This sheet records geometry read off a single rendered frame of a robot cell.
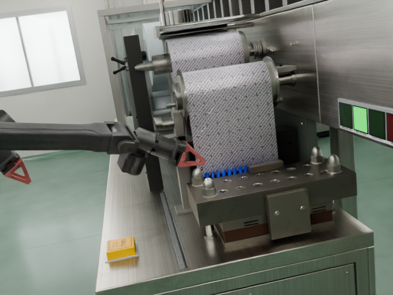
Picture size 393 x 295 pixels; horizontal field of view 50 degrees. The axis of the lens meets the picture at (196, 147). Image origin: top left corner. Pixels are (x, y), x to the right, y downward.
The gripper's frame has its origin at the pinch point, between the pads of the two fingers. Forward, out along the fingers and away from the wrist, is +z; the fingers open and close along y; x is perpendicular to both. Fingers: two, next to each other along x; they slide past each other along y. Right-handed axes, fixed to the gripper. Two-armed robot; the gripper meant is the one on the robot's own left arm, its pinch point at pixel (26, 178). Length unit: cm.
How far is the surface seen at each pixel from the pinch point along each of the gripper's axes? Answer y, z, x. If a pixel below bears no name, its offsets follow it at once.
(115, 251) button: -44.1, 17.5, -5.4
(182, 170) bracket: -31, 21, -34
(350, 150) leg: -43, 53, -80
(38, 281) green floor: 140, 91, 52
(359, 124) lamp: -77, 19, -60
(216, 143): -41, 17, -44
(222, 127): -42, 15, -48
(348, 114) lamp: -73, 19, -62
